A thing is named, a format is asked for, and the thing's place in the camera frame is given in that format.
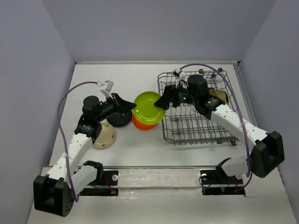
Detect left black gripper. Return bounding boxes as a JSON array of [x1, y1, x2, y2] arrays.
[[95, 93, 136, 123]]

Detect cream plate with floral marks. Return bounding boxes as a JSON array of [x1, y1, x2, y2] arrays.
[[93, 123, 116, 149]]

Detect orange plate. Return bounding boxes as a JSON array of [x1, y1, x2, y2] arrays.
[[132, 115, 157, 130]]

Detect cream plate with black blot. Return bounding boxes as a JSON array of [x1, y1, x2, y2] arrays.
[[216, 90, 229, 104]]

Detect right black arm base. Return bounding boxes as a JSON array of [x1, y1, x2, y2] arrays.
[[199, 169, 245, 196]]

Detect brown yellow patterned plate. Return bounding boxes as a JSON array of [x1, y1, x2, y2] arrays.
[[208, 87, 217, 96]]

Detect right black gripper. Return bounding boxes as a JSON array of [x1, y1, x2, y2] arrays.
[[154, 81, 198, 110]]

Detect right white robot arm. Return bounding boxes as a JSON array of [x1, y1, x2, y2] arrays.
[[154, 75, 285, 183]]

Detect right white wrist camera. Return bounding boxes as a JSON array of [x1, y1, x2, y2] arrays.
[[172, 68, 186, 88]]

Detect lime green plate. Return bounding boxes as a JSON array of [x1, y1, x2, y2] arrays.
[[133, 91, 166, 125]]

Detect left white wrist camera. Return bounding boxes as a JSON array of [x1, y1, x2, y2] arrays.
[[96, 80, 114, 98]]

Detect grey wire dish rack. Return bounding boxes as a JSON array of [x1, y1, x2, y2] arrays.
[[162, 68, 239, 146]]

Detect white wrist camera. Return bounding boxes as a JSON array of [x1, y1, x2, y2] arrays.
[[96, 80, 114, 98], [172, 68, 186, 88]]

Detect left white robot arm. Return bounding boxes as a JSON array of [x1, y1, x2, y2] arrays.
[[33, 93, 136, 217]]

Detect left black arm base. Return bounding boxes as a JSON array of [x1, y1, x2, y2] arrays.
[[80, 170, 119, 196]]

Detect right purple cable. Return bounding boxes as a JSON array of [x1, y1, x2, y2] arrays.
[[181, 63, 253, 193]]

